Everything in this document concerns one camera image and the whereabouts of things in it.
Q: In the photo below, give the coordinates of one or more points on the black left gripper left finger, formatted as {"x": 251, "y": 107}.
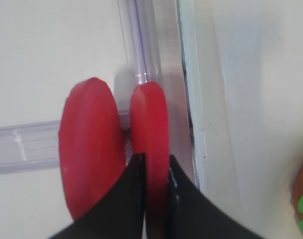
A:
{"x": 120, "y": 213}

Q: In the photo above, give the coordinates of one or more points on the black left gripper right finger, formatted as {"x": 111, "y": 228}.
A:
{"x": 190, "y": 215}

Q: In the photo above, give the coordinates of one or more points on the red tomato slice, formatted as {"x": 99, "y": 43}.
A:
{"x": 150, "y": 136}
{"x": 91, "y": 145}

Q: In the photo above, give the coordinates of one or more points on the bun bottom half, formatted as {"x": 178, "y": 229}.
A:
{"x": 297, "y": 193}

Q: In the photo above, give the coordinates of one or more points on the white serving tray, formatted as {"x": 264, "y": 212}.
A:
{"x": 244, "y": 63}

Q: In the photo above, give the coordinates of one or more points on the clear rack rail for tomatoes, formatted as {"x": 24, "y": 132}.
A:
{"x": 29, "y": 147}

